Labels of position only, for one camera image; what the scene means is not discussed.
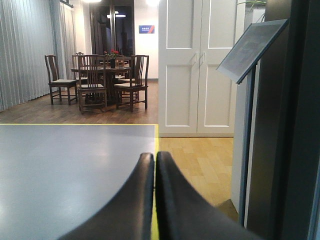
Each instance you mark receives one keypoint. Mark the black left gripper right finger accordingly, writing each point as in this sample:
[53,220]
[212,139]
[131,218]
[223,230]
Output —
[183,214]

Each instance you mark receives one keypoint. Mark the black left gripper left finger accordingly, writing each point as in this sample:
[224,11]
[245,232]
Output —
[128,215]

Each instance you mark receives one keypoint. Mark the dark grey fridge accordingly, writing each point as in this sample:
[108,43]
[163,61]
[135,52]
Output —
[284,192]

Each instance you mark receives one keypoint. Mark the white double door cabinet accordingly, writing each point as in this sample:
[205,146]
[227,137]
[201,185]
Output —
[195,100]

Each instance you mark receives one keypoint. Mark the round wooden dining table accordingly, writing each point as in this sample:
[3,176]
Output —
[110,75]

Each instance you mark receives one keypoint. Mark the wooden dining chair right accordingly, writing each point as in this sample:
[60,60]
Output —
[135,90]

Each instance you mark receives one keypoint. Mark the wooden dining chair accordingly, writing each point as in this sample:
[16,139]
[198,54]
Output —
[92,87]
[135,90]
[56,83]

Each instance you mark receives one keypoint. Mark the wooden dining chair front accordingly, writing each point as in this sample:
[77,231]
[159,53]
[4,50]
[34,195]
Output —
[92,87]

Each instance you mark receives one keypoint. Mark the wooden dining chair left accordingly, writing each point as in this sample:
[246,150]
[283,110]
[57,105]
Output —
[56,83]

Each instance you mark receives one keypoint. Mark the sign stand with board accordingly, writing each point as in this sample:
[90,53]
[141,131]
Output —
[239,64]

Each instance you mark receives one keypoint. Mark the red flowers in vase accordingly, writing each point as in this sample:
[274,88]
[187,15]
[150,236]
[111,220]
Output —
[112,55]

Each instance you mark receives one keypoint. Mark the blue wall sign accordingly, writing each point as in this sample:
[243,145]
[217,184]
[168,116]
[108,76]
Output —
[146,29]

